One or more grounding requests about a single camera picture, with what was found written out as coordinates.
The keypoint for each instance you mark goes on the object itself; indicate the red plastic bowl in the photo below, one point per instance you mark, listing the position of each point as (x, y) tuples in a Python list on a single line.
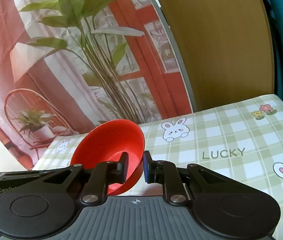
[(111, 137)]

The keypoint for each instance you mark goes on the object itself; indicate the wooden board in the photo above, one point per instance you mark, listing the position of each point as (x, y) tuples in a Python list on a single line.
[(219, 42)]

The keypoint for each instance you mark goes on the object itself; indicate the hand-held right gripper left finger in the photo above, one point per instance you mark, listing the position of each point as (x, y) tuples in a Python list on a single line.
[(123, 166)]

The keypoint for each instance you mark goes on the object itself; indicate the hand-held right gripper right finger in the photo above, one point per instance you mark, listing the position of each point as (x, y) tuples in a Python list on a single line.
[(146, 167)]

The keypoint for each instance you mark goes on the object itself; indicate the printed room backdrop cloth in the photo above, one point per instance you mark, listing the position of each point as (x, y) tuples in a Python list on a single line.
[(56, 80)]

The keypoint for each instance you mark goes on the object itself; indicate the green checked tablecloth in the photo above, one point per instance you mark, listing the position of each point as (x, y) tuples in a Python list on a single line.
[(219, 135)]

